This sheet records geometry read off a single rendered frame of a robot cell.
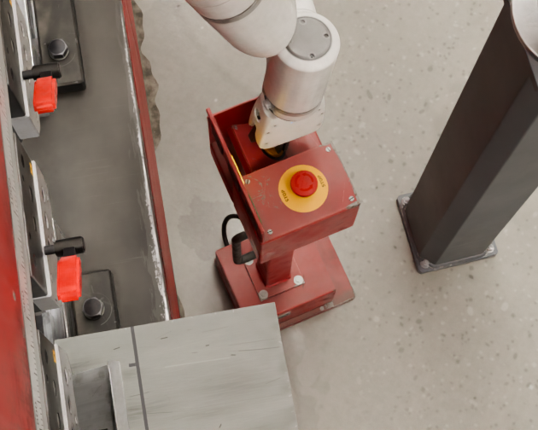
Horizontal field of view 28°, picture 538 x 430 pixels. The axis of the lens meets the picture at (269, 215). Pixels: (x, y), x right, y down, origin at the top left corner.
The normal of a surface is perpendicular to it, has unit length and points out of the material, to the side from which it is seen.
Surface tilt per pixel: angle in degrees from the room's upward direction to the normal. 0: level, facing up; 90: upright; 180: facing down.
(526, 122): 90
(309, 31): 6
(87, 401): 31
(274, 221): 0
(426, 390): 0
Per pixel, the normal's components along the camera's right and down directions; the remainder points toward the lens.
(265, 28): 0.51, 0.79
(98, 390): -0.49, -0.16
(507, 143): -0.51, 0.82
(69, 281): -0.10, -0.82
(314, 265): 0.04, -0.32
